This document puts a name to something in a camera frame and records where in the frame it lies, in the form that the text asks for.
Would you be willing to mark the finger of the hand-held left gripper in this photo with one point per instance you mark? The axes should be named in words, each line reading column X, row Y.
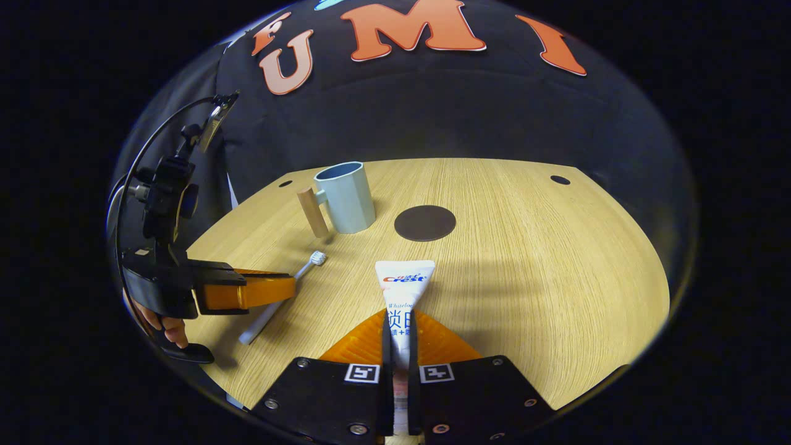
column 247, row 290

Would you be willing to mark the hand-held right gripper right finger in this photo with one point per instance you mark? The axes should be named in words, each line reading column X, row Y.
column 482, row 402

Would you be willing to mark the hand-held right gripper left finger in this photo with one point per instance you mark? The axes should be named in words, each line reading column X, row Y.
column 321, row 402

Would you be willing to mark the grey white toothbrush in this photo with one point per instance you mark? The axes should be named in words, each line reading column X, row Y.
column 262, row 321

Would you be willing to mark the white toothpaste tube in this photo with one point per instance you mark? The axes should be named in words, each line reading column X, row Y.
column 405, row 290

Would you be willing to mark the dark brown round coaster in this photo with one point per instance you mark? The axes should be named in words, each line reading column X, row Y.
column 425, row 223

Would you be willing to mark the black backdrop cloth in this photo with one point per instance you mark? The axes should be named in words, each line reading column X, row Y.
column 494, row 117

